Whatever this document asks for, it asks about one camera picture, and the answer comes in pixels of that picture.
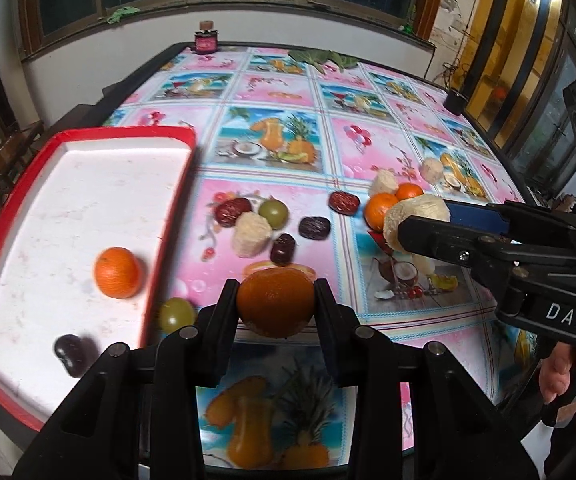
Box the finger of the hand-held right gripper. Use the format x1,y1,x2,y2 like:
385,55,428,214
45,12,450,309
445,200,576,251
398,215,576,301

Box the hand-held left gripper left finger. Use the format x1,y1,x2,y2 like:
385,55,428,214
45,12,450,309
15,277,241,480

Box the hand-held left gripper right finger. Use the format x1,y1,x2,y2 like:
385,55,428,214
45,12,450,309
314,279,539,480

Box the green grape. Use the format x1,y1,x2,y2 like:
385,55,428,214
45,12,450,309
158,297,198,334
259,199,289,228

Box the orange tangerine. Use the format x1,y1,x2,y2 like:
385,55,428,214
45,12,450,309
93,246,142,300
395,182,425,202
364,192,401,233
236,267,317,339

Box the red date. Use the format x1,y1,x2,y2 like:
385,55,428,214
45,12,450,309
329,191,360,215
214,199,252,226

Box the dark purple date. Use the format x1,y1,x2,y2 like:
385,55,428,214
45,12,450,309
269,233,297,267
298,216,331,242
54,334,101,379

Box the red rimmed white tray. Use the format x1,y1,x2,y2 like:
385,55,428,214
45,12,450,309
0,126,199,433

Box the person's right hand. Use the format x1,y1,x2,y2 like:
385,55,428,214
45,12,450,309
538,342,576,405

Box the black cup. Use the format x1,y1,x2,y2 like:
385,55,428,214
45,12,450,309
443,89,469,115

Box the gold framed glass door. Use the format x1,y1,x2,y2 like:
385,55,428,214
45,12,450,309
463,0,569,141

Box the printed pink tablecloth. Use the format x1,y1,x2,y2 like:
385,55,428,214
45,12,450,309
98,45,564,471

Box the green leaves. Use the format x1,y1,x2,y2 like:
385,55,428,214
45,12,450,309
288,49,359,71

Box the wooden armchair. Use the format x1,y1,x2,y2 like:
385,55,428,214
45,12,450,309
0,77,44,201

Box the small dark red jar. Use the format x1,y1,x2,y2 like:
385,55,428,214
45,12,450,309
193,20,220,54

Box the green cloth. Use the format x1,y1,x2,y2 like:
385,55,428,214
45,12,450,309
105,6,141,23

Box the tangled wall cables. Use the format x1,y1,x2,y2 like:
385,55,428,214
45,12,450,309
440,25,474,91

